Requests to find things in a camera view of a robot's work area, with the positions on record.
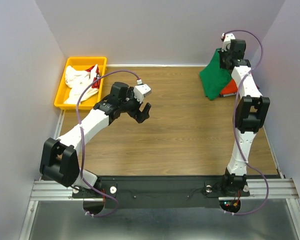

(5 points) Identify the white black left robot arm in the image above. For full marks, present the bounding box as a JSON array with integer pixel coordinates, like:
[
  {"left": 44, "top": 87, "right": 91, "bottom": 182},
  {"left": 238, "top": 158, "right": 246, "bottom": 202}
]
[{"left": 39, "top": 80, "right": 152, "bottom": 197}]

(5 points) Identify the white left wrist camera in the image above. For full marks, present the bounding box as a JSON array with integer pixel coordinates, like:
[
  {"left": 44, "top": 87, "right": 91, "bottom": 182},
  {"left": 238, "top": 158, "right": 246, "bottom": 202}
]
[{"left": 133, "top": 79, "right": 152, "bottom": 104}]

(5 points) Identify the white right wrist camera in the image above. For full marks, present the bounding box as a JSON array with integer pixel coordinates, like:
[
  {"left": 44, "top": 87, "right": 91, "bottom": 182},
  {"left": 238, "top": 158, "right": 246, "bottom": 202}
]
[{"left": 221, "top": 32, "right": 236, "bottom": 52}]

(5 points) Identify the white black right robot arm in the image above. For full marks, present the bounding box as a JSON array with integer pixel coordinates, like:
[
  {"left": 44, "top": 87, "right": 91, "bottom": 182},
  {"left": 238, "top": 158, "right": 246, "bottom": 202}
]
[{"left": 218, "top": 33, "right": 270, "bottom": 195}]

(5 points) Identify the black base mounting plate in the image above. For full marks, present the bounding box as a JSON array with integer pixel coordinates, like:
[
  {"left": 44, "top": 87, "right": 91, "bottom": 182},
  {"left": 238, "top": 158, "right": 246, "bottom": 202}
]
[{"left": 38, "top": 175, "right": 283, "bottom": 210}]

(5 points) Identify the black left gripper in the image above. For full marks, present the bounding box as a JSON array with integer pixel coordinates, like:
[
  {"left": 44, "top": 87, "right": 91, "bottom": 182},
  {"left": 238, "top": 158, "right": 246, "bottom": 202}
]
[{"left": 119, "top": 87, "right": 151, "bottom": 124}]

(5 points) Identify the green t shirt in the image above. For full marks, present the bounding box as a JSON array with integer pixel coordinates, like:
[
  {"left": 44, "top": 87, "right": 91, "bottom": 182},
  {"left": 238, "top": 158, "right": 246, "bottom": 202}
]
[{"left": 199, "top": 48, "right": 232, "bottom": 101}]

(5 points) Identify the aluminium frame rail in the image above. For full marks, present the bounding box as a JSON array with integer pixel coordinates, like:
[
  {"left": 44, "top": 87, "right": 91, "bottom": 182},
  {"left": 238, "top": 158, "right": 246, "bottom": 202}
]
[{"left": 30, "top": 178, "right": 299, "bottom": 201}]

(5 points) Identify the white t shirt red print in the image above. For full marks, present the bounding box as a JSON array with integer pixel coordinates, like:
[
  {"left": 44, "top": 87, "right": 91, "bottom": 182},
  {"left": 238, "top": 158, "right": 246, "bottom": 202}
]
[{"left": 64, "top": 64, "right": 100, "bottom": 105}]

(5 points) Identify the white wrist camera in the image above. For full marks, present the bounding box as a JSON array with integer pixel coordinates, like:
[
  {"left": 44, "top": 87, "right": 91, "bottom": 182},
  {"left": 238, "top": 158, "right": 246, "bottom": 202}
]
[
  {"left": 221, "top": 32, "right": 236, "bottom": 52},
  {"left": 133, "top": 79, "right": 152, "bottom": 104}
]

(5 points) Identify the folded orange t shirt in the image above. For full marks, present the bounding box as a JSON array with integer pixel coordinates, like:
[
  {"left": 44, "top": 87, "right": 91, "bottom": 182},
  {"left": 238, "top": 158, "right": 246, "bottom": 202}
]
[{"left": 219, "top": 79, "right": 238, "bottom": 97}]

